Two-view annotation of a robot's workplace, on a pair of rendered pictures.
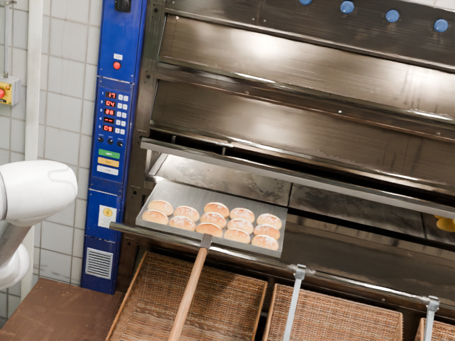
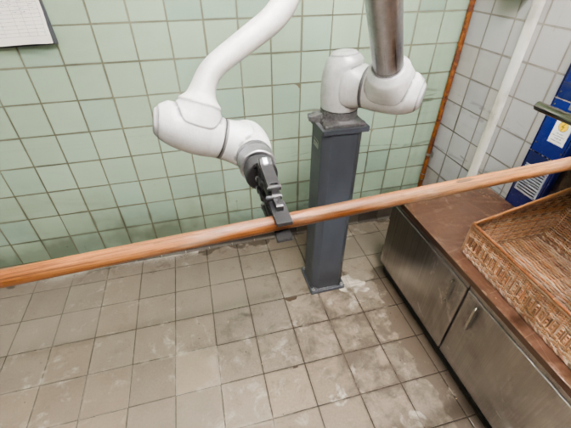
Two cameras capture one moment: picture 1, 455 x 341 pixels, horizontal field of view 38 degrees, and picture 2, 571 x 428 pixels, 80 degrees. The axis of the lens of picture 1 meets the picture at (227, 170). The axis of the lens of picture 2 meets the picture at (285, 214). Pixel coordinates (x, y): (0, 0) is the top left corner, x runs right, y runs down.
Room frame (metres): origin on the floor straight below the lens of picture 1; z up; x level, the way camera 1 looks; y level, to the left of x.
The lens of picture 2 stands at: (0.88, -0.37, 1.56)
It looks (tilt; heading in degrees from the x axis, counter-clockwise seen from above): 38 degrees down; 70
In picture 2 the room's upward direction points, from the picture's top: straight up
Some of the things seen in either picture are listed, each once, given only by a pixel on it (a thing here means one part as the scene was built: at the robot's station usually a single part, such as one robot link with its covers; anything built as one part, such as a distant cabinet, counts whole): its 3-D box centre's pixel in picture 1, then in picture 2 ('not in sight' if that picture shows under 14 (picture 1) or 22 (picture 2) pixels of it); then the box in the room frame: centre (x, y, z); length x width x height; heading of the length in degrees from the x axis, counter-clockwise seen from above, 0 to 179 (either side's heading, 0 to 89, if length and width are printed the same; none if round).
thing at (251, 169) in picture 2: not in sight; (262, 178); (1.06, 0.26, 1.16); 0.09 x 0.07 x 0.08; 85
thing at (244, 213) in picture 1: (242, 214); not in sight; (2.22, -0.09, 1.21); 0.10 x 0.07 x 0.05; 87
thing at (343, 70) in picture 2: not in sight; (344, 79); (1.57, 0.85, 1.17); 0.18 x 0.16 x 0.22; 128
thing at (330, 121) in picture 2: not in sight; (333, 114); (1.55, 0.86, 1.03); 0.22 x 0.18 x 0.06; 175
